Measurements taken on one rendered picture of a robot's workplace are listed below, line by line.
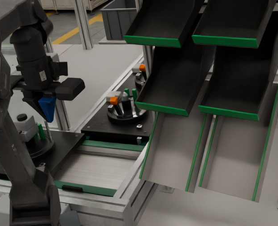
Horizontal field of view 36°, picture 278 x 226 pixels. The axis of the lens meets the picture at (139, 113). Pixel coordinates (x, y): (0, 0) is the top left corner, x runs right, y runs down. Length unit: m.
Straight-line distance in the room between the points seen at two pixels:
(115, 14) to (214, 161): 2.24
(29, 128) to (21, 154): 0.56
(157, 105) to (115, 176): 0.36
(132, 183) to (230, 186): 0.26
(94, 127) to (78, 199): 0.33
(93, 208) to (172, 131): 0.28
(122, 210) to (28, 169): 0.36
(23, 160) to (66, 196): 0.43
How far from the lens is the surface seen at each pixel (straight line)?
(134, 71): 1.74
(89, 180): 1.27
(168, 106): 0.98
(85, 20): 2.37
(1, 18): 0.75
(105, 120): 1.43
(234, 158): 1.04
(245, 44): 0.84
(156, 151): 1.10
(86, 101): 1.84
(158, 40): 0.89
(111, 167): 1.30
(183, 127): 1.08
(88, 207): 1.11
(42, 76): 0.90
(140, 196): 1.17
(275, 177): 1.29
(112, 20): 3.20
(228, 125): 1.06
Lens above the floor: 1.66
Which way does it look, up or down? 29 degrees down
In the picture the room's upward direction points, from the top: 10 degrees counter-clockwise
